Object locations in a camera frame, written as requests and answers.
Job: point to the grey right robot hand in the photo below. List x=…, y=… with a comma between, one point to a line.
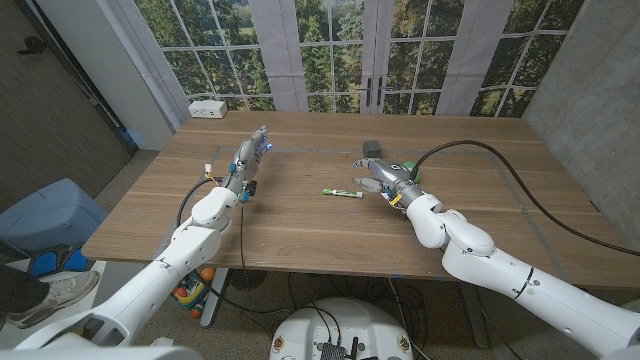
x=395, y=177

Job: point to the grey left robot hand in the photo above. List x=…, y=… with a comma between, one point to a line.
x=247, y=157

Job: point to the white marker body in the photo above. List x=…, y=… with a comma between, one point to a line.
x=347, y=193

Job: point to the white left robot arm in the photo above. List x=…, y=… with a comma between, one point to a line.
x=195, y=240

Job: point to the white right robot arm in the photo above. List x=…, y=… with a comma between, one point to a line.
x=475, y=245

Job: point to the dark grey block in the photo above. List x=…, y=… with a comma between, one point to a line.
x=372, y=149

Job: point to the orange ball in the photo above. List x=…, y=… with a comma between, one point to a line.
x=208, y=274

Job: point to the white power strip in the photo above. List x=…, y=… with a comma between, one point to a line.
x=208, y=109

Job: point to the black round mesh object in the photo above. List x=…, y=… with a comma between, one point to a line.
x=247, y=279

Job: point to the printed window backdrop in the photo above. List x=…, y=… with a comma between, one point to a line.
x=325, y=50

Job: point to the grey table leg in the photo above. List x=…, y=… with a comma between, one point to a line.
x=472, y=310
x=216, y=295

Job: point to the colourful plastic toy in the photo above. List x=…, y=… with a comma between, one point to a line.
x=189, y=292

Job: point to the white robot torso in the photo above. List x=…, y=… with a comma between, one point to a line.
x=345, y=325

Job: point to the blue-grey bin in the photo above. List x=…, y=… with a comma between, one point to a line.
x=50, y=215

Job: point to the blue padded object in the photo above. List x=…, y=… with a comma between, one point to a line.
x=45, y=262

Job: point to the grey sneaker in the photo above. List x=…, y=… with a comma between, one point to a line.
x=60, y=295

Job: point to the person's black trouser leg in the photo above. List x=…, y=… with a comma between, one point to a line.
x=20, y=290

